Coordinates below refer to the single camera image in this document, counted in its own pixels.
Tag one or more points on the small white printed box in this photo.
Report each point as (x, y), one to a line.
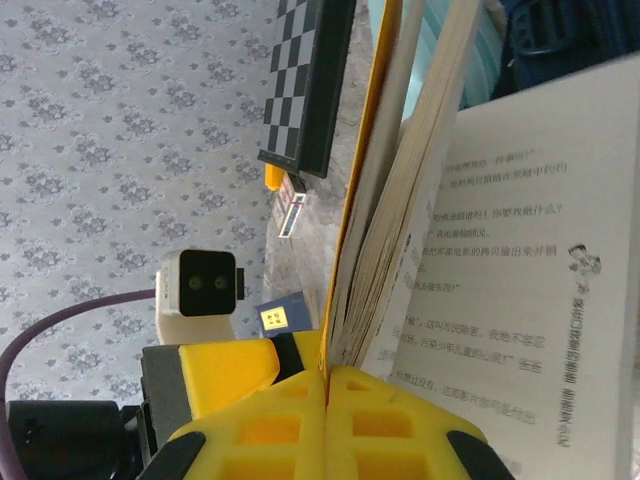
(291, 215)

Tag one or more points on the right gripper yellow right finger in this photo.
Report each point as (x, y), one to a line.
(390, 435)

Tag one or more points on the navy blue backpack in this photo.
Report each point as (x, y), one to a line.
(565, 35)

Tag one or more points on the black grey chessboard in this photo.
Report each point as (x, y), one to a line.
(305, 90)

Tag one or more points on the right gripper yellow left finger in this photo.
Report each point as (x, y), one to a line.
(270, 435)

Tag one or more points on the light teal zip pouch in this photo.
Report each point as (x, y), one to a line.
(480, 50)

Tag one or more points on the paperback book yellow cover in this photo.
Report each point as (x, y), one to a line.
(500, 300)

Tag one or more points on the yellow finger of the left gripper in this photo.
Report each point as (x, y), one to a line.
(309, 350)
(225, 370)

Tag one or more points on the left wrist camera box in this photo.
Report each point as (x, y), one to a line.
(205, 285)

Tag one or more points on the navy booklet yellow label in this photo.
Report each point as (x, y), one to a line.
(287, 315)

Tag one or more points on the small yellow block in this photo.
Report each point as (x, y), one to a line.
(273, 176)

